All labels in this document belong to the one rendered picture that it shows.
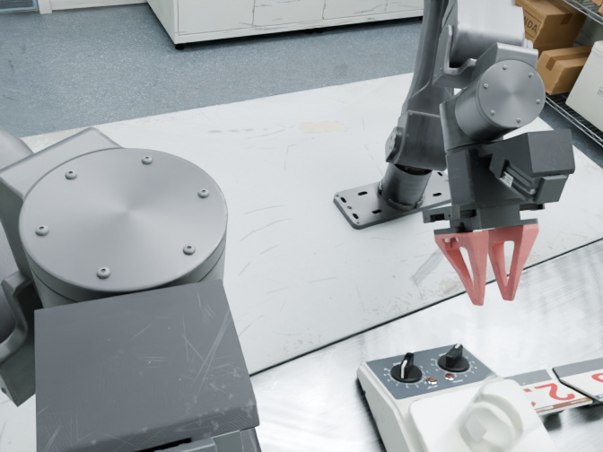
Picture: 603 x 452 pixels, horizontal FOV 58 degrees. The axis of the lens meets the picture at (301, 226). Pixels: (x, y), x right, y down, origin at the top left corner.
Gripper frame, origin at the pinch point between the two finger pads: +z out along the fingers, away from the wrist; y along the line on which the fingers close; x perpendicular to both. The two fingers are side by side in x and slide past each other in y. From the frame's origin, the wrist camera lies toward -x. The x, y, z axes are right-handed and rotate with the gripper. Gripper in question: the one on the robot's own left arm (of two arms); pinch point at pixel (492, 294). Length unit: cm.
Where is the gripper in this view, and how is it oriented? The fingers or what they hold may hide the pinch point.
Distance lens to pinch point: 57.9
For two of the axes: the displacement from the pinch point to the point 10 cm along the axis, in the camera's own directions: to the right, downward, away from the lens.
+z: 1.1, 9.9, -0.3
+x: -2.7, 0.6, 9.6
